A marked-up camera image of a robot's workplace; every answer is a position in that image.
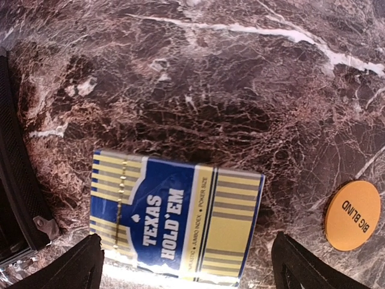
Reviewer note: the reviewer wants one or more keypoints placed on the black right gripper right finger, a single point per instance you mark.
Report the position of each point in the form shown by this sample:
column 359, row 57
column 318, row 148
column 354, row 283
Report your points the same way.
column 296, row 267

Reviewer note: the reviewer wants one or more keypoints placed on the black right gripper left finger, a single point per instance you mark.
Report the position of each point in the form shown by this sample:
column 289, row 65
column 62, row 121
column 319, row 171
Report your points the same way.
column 79, row 267

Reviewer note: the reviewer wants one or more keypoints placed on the black poker case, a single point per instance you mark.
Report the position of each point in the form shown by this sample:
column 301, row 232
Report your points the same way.
column 27, row 224

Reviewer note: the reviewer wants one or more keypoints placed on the orange big blind button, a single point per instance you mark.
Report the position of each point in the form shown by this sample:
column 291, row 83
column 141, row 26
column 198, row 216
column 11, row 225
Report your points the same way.
column 352, row 215

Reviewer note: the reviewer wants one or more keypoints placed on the blue gold card box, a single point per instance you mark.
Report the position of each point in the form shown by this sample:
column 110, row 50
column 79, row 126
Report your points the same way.
column 189, row 221

